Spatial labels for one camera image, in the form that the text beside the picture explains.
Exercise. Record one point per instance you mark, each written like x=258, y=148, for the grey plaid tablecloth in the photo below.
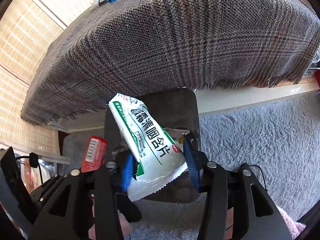
x=175, y=42

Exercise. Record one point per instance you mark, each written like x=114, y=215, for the grey fluffy rug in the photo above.
x=250, y=135

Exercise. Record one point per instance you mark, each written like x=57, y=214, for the pink fleece garment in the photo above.
x=290, y=227

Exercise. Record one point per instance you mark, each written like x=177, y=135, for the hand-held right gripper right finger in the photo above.
x=191, y=160

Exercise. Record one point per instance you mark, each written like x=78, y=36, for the small red box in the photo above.
x=93, y=152

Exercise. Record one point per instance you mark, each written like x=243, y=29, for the bamboo folding screen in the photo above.
x=25, y=55

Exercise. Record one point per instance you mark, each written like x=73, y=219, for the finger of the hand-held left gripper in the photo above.
x=47, y=188

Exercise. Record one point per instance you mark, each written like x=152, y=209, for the black trash bin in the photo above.
x=180, y=110

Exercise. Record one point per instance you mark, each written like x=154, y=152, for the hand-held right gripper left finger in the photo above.
x=127, y=172

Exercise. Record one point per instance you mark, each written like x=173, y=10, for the white green lozenge packet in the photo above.
x=150, y=150

